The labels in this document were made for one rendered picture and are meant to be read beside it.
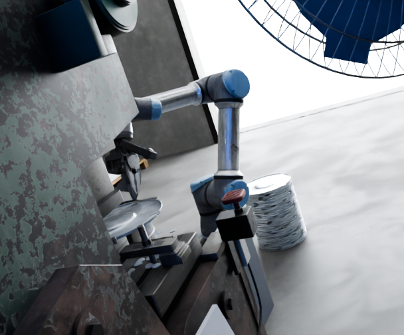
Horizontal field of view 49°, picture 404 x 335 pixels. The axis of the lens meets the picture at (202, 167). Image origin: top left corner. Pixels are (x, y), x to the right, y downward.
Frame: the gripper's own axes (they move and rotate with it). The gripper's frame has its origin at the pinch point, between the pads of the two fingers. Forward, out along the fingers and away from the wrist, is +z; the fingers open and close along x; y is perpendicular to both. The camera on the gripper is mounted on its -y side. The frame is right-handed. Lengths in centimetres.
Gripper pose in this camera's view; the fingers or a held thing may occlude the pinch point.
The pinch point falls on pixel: (135, 195)
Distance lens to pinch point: 142.0
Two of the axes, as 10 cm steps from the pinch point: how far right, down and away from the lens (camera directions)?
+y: -9.1, 2.2, 3.4
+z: 1.7, 9.7, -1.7
